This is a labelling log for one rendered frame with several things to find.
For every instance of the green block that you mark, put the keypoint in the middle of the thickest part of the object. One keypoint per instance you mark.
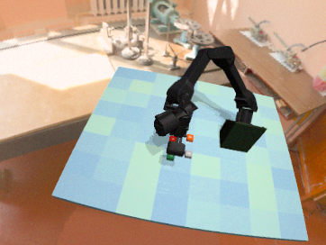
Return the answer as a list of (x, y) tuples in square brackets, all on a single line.
[(170, 157)]

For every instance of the orange block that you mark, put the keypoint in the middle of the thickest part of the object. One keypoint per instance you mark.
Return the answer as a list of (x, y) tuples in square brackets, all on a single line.
[(190, 137)]

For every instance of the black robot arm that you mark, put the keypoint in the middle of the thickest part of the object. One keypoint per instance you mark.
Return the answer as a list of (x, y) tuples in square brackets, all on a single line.
[(181, 92)]

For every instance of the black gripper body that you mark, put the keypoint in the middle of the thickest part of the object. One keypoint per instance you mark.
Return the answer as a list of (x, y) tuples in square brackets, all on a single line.
[(177, 148)]

